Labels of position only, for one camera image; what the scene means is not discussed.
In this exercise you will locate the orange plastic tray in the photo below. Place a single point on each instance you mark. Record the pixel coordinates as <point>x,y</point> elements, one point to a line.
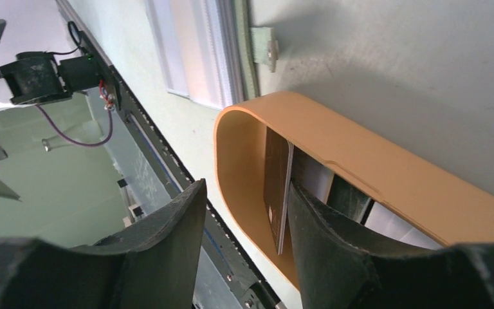
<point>447,208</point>

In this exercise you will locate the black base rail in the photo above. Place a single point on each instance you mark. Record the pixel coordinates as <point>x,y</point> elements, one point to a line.
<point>226,275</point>

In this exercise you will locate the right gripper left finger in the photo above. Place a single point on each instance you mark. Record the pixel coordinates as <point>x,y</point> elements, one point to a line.
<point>149,264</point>

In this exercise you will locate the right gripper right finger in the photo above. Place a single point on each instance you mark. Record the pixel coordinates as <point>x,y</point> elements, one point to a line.
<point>342,264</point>

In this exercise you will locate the black VIP card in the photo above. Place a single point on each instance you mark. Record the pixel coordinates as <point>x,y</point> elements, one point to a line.
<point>277,175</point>

